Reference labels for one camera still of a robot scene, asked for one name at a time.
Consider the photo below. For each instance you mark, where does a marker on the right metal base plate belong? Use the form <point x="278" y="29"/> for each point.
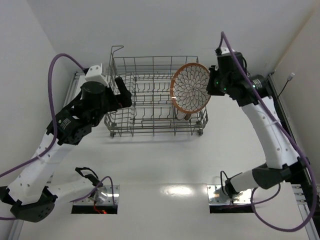
<point x="216" y="197"/>

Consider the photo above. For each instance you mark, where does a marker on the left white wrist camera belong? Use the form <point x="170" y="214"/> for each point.
<point x="95" y="74"/>

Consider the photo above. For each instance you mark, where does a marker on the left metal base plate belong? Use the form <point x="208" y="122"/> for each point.
<point x="107" y="195"/>

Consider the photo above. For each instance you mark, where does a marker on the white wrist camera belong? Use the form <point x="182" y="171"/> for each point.
<point x="95" y="74"/>
<point x="220" y="51"/>

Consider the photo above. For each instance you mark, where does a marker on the left aluminium frame rail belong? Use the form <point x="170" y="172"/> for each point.
<point x="73" y="88"/>

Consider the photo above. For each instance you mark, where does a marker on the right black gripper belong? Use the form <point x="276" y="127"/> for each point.
<point x="212" y="81"/>

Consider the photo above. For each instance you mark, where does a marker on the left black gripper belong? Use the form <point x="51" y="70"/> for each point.
<point x="115" y="96"/>

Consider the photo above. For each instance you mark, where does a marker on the flower pattern plate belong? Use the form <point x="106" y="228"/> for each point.
<point x="188" y="88"/>
<point x="190" y="116"/>

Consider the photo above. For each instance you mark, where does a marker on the metal base plate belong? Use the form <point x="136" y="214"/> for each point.
<point x="216" y="197"/>
<point x="107" y="195"/>

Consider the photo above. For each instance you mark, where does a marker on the right aluminium frame rail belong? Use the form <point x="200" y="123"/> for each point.
<point x="288" y="125"/>

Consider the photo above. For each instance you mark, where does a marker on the aluminium frame rail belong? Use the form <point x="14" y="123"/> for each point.
<point x="73" y="88"/>
<point x="288" y="125"/>

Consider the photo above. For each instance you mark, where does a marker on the orange sunburst plate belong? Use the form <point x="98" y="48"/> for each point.
<point x="181" y="115"/>

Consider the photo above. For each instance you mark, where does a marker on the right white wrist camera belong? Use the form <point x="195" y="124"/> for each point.
<point x="220" y="51"/>

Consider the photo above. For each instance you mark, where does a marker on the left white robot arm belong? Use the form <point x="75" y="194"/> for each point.
<point x="30" y="196"/>

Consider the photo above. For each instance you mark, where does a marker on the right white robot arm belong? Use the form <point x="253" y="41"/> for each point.
<point x="255" y="99"/>

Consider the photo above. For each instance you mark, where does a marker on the grey wire dish rack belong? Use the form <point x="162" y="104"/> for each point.
<point x="148" y="78"/>

